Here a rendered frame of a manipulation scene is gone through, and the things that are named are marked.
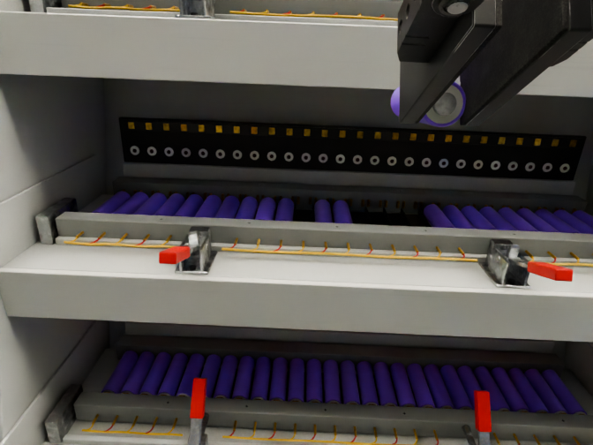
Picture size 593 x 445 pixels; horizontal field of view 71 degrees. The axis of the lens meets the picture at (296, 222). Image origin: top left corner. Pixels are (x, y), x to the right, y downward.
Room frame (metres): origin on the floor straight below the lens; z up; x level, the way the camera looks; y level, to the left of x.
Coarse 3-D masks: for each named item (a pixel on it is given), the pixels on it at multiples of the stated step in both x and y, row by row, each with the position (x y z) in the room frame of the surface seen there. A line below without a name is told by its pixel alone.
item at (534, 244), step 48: (96, 240) 0.37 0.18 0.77; (144, 240) 0.37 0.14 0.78; (240, 240) 0.38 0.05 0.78; (288, 240) 0.38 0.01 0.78; (336, 240) 0.38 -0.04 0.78; (384, 240) 0.38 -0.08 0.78; (432, 240) 0.37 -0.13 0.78; (480, 240) 0.37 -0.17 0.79; (528, 240) 0.37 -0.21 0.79; (576, 240) 0.37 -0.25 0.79
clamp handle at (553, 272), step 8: (512, 248) 0.34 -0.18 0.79; (520, 248) 0.34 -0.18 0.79; (512, 256) 0.34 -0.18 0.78; (520, 264) 0.32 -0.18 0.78; (528, 264) 0.31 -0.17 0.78; (536, 264) 0.30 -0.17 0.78; (544, 264) 0.29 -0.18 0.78; (536, 272) 0.29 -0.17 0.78; (544, 272) 0.28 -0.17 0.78; (552, 272) 0.27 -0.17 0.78; (560, 272) 0.27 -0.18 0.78; (568, 272) 0.27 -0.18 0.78; (560, 280) 0.27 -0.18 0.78; (568, 280) 0.27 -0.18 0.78
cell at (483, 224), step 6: (462, 210) 0.46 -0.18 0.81; (468, 210) 0.45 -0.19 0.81; (474, 210) 0.45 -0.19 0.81; (468, 216) 0.44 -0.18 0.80; (474, 216) 0.43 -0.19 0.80; (480, 216) 0.43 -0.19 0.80; (474, 222) 0.43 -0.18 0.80; (480, 222) 0.42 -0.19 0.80; (486, 222) 0.42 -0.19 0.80; (480, 228) 0.41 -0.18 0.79; (486, 228) 0.41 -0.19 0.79; (492, 228) 0.40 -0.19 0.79
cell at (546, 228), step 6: (522, 210) 0.46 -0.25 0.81; (528, 210) 0.45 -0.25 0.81; (522, 216) 0.45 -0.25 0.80; (528, 216) 0.44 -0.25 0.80; (534, 216) 0.44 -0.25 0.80; (534, 222) 0.43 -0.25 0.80; (540, 222) 0.42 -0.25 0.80; (546, 222) 0.42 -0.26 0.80; (540, 228) 0.42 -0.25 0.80; (546, 228) 0.41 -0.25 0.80; (552, 228) 0.41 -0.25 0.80
